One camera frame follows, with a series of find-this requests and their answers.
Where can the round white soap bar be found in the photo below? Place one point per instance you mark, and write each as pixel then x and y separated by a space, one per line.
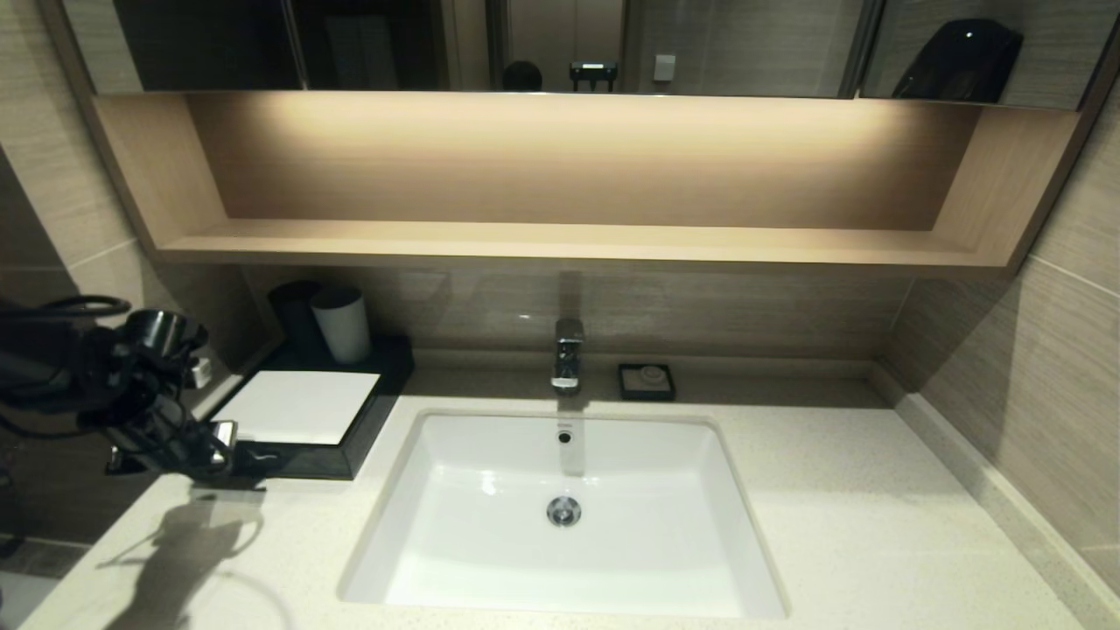
pixel 652 376

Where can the black glossy wall dispenser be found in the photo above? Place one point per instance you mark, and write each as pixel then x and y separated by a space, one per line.
pixel 955 63

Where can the black square soap dish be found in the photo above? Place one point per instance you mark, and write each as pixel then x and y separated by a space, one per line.
pixel 628 387

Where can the white square plate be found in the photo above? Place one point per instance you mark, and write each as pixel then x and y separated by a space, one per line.
pixel 297 407

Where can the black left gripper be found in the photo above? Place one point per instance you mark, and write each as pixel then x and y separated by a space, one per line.
pixel 166 429

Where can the black and orange left arm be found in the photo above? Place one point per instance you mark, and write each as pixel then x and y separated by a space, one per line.
pixel 52 367

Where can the wooden wall shelf niche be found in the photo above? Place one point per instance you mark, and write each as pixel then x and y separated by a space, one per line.
pixel 569 245

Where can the chrome sink drain stopper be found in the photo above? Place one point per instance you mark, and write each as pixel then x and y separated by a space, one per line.
pixel 564 512

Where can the black amenity box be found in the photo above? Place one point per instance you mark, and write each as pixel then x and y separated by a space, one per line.
pixel 376 394

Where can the grey plastic cup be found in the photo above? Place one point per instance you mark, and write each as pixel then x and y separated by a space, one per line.
pixel 343 328

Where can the wall mirror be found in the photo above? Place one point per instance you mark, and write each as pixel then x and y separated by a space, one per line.
pixel 744 44

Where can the black tumbler cup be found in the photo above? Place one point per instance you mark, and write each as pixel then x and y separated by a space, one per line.
pixel 293 315

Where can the white ceramic sink basin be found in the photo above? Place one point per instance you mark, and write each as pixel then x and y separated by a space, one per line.
pixel 490 542

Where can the chrome sink faucet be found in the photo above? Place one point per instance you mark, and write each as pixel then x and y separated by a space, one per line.
pixel 568 350

